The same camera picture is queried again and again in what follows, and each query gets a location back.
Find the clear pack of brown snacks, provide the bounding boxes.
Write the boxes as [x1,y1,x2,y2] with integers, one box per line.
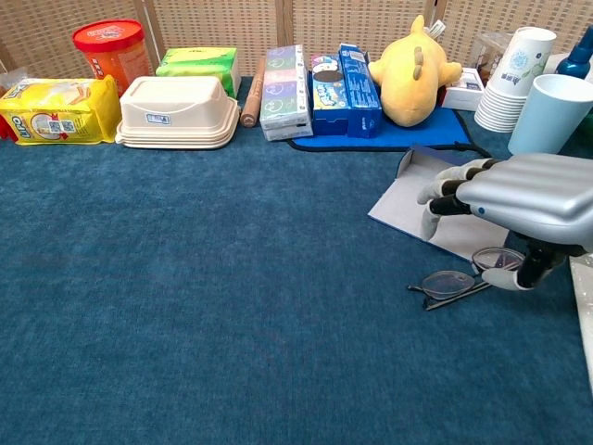
[471,32,515,87]

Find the small white box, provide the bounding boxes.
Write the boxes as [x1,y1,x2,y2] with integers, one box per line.
[439,67,486,112]

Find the light blue plastic mug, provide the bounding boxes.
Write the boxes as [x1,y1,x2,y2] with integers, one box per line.
[507,73,593,157]

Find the woven rattan folding screen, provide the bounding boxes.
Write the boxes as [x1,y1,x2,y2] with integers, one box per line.
[0,0,593,89]

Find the teal felt table cover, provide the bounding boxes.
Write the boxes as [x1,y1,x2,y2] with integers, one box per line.
[0,76,593,445]

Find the green tissue pack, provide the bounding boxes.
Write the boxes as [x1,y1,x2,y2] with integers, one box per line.
[155,46,242,99]

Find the wooden rolling pin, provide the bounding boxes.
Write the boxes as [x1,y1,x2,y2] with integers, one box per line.
[239,56,268,129]

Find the thin-framed eyeglasses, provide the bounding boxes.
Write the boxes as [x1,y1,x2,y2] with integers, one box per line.
[407,247,527,312]

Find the blue cloth mat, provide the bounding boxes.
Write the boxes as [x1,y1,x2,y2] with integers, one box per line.
[286,70,492,159]

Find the beige plastic lunch box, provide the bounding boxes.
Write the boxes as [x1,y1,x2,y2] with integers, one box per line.
[114,75,241,150]

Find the yellow plush toy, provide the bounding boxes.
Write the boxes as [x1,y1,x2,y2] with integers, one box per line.
[368,14,463,128]

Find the stack of paper cups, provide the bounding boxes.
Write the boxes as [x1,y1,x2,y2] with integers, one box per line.
[473,26,558,134]

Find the tall blue carton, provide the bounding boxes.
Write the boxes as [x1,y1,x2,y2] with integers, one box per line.
[337,43,384,139]

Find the orange tub with red lid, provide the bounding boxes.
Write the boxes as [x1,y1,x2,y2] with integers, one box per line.
[71,19,152,97]

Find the yellow biscuit packet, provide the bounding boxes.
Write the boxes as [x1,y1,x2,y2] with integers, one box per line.
[0,74,122,146]

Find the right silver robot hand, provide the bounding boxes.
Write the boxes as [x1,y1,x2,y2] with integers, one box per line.
[415,152,593,292]

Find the clear bag with canvas tote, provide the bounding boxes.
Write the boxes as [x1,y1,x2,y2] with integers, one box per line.
[568,254,593,372]

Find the pastel tissue multipack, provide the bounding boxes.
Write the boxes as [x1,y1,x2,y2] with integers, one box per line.
[259,44,314,142]

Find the blue cardboard glasses case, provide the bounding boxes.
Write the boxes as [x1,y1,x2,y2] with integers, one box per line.
[368,144,511,263]

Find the blue cookie box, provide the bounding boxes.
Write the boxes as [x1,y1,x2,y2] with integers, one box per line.
[309,54,349,137]

